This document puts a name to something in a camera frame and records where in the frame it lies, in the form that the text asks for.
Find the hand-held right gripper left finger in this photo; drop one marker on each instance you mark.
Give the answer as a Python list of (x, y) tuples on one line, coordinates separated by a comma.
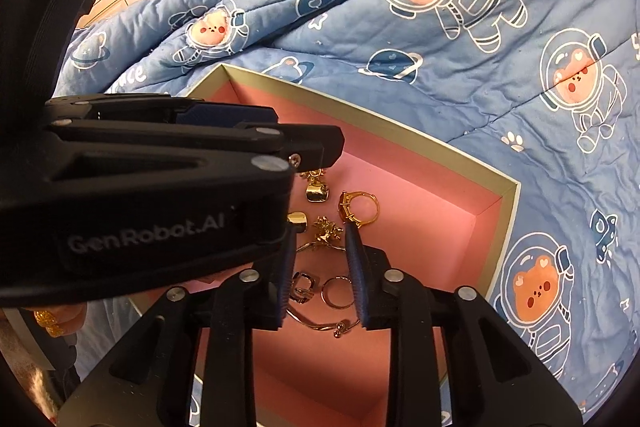
[(286, 277)]

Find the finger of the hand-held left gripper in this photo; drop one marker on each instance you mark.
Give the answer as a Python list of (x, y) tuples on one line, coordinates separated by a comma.
[(200, 147), (225, 113)]

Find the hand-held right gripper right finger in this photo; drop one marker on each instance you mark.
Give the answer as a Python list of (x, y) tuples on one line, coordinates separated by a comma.
[(357, 277)]

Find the gold cube earring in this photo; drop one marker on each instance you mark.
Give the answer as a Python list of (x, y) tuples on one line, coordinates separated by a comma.
[(316, 193), (298, 221)]

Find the gold snowflake earring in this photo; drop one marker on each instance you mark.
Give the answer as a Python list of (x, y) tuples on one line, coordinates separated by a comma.
[(325, 229), (314, 175)]

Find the silver bangle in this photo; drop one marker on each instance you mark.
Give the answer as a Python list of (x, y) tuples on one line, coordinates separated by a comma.
[(320, 328)]

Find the pale green box pink inside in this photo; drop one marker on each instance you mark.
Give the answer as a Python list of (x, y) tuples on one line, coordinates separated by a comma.
[(425, 217)]

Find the person's left hand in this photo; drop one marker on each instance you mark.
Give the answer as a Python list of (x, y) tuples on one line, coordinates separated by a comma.
[(70, 314)]

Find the blue astronaut bear printed blanket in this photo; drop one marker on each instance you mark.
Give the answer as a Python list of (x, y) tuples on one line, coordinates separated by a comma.
[(450, 57)]

